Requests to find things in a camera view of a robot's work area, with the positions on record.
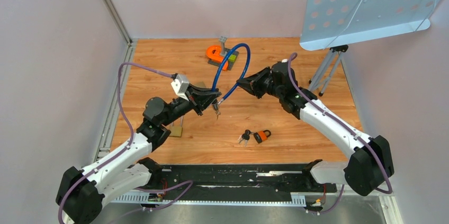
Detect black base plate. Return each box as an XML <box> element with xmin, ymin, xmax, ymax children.
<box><xmin>142</xmin><ymin>164</ymin><xmax>337</xmax><ymax>203</ymax></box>

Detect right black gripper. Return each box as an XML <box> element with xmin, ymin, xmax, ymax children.
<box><xmin>236</xmin><ymin>66</ymin><xmax>283</xmax><ymax>99</ymax></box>

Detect perforated metal music stand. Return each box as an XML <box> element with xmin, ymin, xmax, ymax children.
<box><xmin>300</xmin><ymin>0</ymin><xmax>441</xmax><ymax>92</ymax></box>

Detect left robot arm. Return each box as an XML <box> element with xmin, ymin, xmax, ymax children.
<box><xmin>56</xmin><ymin>84</ymin><xmax>221</xmax><ymax>223</ymax></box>

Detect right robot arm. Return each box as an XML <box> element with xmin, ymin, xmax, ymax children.
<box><xmin>237</xmin><ymin>61</ymin><xmax>394</xmax><ymax>196</ymax></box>

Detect orange small padlock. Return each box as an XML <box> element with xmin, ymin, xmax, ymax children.
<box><xmin>253</xmin><ymin>130</ymin><xmax>272</xmax><ymax>144</ymax></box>

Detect large brass padlock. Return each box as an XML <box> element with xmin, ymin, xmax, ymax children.
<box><xmin>194</xmin><ymin>82</ymin><xmax>206</xmax><ymax>88</ymax></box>

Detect blue cable lock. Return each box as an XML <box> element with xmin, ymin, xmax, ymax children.
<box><xmin>212</xmin><ymin>43</ymin><xmax>251</xmax><ymax>109</ymax></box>

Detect small brass padlock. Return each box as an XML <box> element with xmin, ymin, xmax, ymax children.
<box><xmin>170</xmin><ymin>116</ymin><xmax>184</xmax><ymax>138</ymax></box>

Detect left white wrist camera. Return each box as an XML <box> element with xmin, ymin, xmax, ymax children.
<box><xmin>170</xmin><ymin>74</ymin><xmax>190</xmax><ymax>100</ymax></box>

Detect cable lock silver keys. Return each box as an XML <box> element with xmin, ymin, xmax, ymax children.
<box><xmin>214</xmin><ymin>107</ymin><xmax>221</xmax><ymax>120</ymax></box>

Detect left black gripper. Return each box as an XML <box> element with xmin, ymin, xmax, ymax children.
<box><xmin>161</xmin><ymin>83</ymin><xmax>221</xmax><ymax>127</ymax></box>

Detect black key bunch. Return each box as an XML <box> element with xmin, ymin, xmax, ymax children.
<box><xmin>238</xmin><ymin>130</ymin><xmax>252</xmax><ymax>147</ymax></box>

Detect orange S-shaped toy base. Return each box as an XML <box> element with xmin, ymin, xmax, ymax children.
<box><xmin>205</xmin><ymin>36</ymin><xmax>239</xmax><ymax>71</ymax></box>

